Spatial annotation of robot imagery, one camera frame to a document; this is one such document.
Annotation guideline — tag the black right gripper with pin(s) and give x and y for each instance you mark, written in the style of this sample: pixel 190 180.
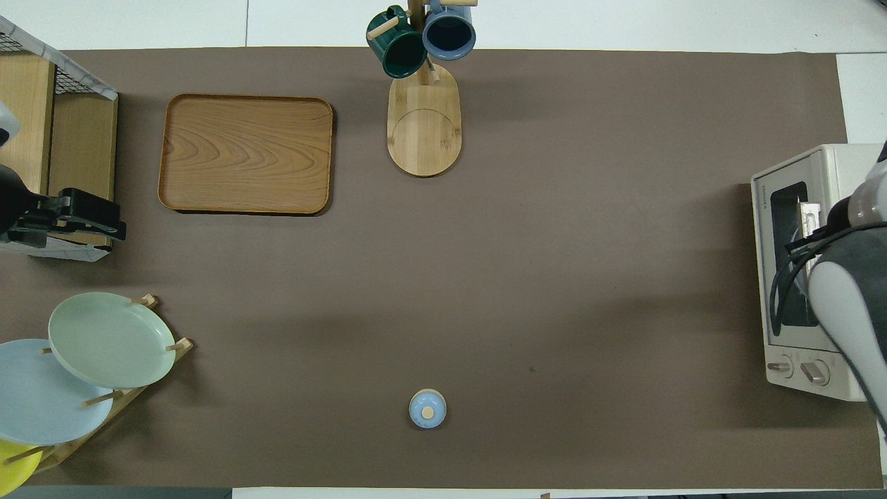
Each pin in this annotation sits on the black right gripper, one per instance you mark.
pixel 838 218

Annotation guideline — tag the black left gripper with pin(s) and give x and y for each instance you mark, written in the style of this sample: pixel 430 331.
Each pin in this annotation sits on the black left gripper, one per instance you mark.
pixel 21 215

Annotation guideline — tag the beige toaster oven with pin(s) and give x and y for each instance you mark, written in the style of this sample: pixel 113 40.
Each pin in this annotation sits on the beige toaster oven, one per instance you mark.
pixel 838 166

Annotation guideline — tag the glass oven door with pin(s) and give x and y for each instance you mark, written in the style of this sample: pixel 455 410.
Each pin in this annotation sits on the glass oven door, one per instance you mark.
pixel 762 277

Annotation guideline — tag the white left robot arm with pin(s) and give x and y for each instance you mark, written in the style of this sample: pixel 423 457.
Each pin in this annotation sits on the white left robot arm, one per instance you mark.
pixel 5 128

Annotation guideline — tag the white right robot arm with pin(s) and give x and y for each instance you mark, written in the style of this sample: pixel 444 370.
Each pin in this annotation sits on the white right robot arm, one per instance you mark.
pixel 845 298

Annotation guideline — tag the beige oven knob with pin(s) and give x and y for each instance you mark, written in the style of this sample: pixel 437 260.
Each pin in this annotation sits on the beige oven knob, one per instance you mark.
pixel 815 373
pixel 781 367

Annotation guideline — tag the pale green plate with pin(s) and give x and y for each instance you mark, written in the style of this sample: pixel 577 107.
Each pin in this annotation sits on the pale green plate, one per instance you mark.
pixel 111 339

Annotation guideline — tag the rectangular wooden tray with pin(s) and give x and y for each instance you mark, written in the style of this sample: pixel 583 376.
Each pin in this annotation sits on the rectangular wooden tray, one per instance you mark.
pixel 246 152

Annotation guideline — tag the light blue racked plate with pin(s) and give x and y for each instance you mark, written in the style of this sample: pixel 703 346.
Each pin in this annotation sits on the light blue racked plate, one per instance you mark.
pixel 41 402

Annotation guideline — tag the wooden plate rack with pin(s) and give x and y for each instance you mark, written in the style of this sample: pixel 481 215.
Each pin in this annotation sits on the wooden plate rack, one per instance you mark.
pixel 104 423

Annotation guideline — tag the brown paper table mat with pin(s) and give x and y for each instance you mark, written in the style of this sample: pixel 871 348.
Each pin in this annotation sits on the brown paper table mat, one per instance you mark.
pixel 589 173

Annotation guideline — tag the yellow plate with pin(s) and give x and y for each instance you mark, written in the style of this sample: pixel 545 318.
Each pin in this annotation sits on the yellow plate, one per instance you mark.
pixel 14 468

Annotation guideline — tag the wooden mug tree stand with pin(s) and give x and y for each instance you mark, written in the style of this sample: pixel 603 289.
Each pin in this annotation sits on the wooden mug tree stand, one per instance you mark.
pixel 424 132

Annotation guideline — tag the dark green mug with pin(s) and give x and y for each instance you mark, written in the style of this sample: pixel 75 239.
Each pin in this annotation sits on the dark green mug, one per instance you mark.
pixel 398 50

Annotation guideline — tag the small blue lidded jar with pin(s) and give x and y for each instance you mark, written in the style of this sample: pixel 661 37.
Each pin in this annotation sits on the small blue lidded jar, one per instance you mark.
pixel 427 409

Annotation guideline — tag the blue grey mug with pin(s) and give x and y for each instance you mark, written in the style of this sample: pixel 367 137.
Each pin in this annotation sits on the blue grey mug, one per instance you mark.
pixel 449 33

